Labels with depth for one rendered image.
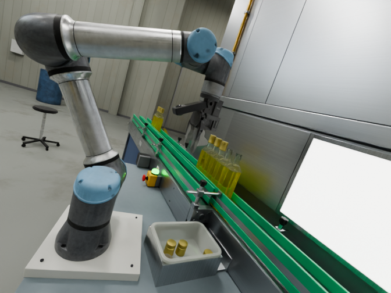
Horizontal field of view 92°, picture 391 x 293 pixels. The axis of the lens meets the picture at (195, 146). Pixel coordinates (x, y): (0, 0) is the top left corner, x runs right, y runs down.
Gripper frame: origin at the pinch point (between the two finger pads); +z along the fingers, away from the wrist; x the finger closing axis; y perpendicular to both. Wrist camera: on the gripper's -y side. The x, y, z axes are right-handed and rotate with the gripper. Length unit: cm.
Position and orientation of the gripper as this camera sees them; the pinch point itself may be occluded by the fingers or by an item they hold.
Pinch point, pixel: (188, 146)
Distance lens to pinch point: 70.7
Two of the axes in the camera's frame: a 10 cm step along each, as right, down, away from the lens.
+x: -4.1, -3.3, 8.5
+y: 8.6, 1.8, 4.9
